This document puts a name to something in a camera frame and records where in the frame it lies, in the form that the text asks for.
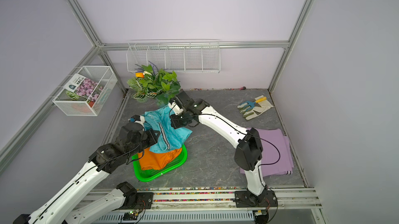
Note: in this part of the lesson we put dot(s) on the teal pants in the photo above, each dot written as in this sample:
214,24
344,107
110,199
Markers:
170,138

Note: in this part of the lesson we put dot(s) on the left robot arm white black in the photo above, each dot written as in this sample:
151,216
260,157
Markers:
61,208

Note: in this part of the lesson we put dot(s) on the aluminium rail frame front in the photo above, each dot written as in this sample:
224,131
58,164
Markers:
209,205

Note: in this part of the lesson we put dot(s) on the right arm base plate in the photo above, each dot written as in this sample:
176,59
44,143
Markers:
246,199

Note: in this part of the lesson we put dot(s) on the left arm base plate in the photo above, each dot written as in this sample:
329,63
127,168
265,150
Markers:
140,201

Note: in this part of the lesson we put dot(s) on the blue garden fork yellow handle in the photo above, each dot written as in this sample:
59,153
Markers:
251,104

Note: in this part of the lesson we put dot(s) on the white wire wall shelf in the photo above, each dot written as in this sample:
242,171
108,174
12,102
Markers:
185,56

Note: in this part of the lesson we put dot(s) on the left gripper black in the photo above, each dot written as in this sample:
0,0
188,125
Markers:
154,139

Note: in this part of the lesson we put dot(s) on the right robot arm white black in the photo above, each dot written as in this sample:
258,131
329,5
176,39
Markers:
247,142

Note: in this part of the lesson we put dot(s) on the potted green plant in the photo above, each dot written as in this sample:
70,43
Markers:
150,82

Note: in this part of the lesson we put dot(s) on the green plastic basket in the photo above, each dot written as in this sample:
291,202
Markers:
150,175

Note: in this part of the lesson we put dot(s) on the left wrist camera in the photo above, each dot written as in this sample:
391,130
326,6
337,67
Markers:
137,119

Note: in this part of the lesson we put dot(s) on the white wire side basket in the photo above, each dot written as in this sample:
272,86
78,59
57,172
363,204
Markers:
105,76

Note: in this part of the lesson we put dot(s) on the purple flower picture card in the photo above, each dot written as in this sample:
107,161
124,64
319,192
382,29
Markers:
80,87

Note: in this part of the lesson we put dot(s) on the purple pants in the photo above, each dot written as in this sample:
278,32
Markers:
276,156

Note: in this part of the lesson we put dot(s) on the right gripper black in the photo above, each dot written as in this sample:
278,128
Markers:
175,122

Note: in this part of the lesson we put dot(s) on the cream gardening glove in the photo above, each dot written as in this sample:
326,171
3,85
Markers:
257,110

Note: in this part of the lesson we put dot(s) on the orange pants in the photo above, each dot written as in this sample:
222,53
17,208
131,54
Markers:
157,161

